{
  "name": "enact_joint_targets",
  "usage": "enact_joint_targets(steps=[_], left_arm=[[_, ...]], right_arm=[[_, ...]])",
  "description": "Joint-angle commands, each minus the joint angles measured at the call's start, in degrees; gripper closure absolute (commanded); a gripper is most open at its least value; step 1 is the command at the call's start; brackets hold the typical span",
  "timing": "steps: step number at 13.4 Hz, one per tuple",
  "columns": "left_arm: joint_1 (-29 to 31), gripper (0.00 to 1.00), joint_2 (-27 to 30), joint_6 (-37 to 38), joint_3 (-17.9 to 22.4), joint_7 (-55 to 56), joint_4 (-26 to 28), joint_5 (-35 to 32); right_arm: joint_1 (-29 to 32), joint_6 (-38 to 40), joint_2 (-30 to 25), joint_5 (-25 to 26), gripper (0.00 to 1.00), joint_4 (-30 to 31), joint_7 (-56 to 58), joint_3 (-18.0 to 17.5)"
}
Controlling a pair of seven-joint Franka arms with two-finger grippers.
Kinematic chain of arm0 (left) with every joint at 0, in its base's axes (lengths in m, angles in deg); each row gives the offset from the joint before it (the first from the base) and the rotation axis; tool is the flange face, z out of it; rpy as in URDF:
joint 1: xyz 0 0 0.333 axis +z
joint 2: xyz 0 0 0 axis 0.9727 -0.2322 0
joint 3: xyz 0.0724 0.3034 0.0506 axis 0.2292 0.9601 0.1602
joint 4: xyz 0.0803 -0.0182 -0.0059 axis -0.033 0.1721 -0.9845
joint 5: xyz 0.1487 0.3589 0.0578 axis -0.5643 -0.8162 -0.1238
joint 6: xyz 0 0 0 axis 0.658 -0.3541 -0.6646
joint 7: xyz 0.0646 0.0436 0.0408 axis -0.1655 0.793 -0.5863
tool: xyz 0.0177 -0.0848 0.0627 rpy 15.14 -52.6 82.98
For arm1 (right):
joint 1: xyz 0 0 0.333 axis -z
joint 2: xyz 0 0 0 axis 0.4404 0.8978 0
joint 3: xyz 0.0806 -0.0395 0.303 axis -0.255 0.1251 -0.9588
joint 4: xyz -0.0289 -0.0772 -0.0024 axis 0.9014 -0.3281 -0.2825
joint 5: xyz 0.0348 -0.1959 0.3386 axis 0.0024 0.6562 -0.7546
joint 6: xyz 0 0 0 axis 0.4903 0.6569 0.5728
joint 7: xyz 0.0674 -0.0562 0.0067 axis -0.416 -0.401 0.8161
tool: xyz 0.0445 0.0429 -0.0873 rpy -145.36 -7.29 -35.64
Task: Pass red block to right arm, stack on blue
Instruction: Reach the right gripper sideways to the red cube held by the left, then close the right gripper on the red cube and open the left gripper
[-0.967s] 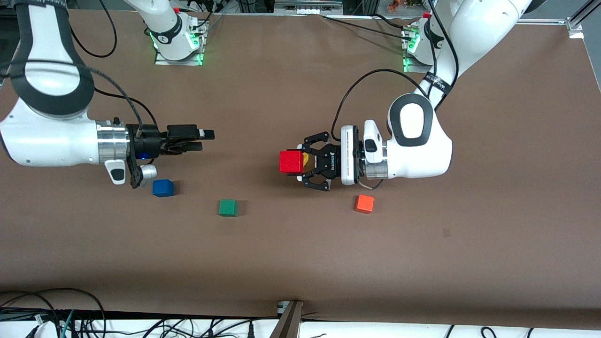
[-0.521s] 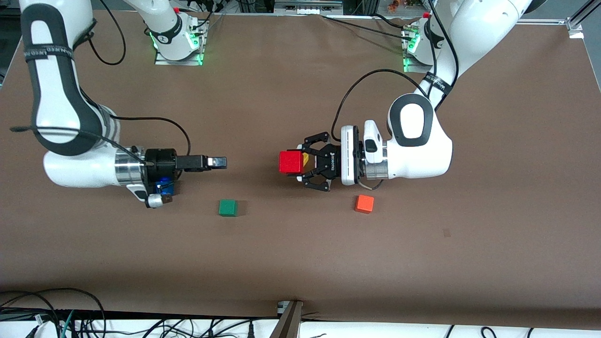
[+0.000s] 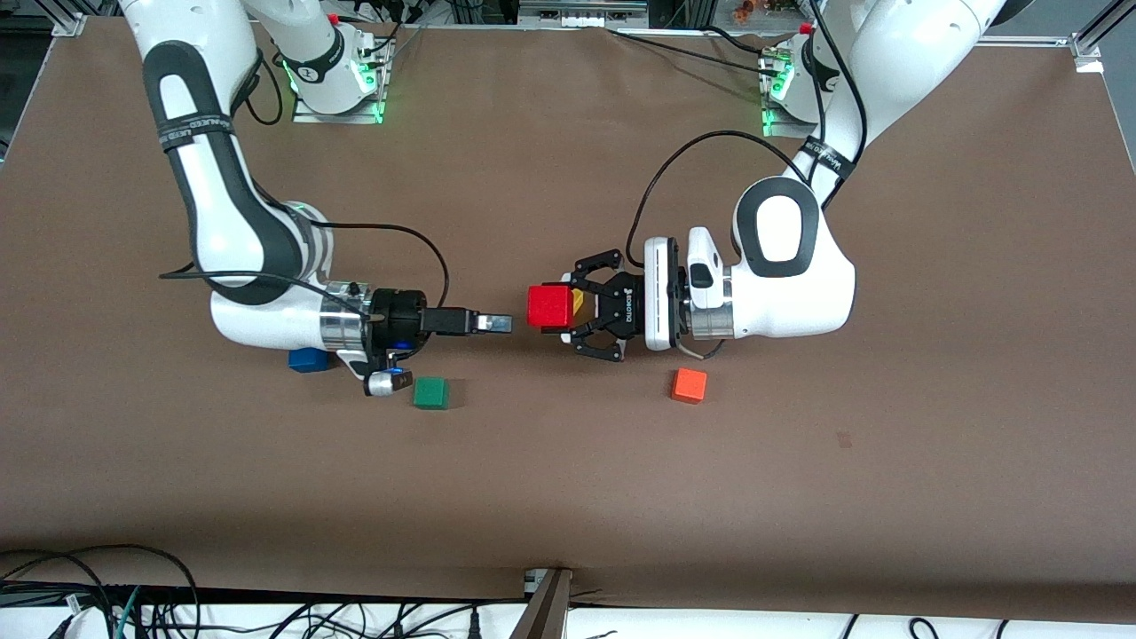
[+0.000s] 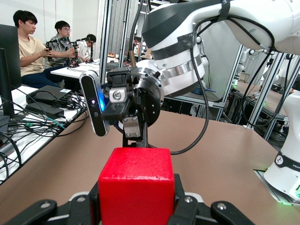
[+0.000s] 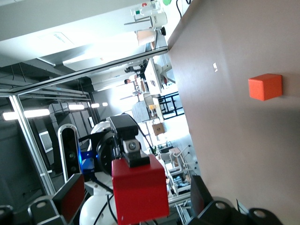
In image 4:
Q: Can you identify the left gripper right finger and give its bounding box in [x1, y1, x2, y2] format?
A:
[173, 174, 256, 225]

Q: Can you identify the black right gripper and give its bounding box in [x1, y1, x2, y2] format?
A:
[102, 67, 162, 148]

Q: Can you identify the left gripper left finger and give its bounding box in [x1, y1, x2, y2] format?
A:
[7, 181, 101, 225]

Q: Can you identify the red wooden block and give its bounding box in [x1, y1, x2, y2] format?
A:
[97, 147, 176, 225]

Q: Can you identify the white work table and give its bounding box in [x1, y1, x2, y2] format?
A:
[50, 58, 101, 82]

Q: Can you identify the brown table mat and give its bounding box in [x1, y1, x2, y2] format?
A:
[0, 109, 300, 225]

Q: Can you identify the person in white shirt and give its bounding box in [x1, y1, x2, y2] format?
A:
[78, 34, 97, 63]

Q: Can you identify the black teleoperation device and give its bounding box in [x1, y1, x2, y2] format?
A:
[63, 38, 82, 68]

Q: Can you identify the blue bowl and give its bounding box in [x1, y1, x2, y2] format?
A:
[195, 85, 215, 95]

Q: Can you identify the large black power adapter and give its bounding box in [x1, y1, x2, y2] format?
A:
[25, 85, 72, 104]

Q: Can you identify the flat black power adapter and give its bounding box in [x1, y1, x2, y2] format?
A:
[25, 103, 66, 119]

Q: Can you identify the white desk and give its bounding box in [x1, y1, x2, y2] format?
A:
[0, 84, 101, 186]

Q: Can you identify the person in patterned shirt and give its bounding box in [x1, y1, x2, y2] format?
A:
[44, 20, 82, 68]

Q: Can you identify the person in beige shirt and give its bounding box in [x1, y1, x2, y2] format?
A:
[13, 10, 65, 89]

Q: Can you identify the black computer monitor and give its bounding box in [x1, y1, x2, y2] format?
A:
[0, 23, 22, 119]

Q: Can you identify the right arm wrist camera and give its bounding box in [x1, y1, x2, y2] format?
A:
[79, 70, 111, 137]

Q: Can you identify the right arm brass-plug cable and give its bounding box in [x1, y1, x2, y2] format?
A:
[127, 0, 153, 70]

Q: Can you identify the aluminium frame post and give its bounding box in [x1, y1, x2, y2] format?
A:
[99, 0, 111, 85]

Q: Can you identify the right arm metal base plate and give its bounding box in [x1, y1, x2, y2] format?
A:
[254, 167, 300, 208]

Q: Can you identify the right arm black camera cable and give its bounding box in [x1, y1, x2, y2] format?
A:
[170, 13, 276, 155]

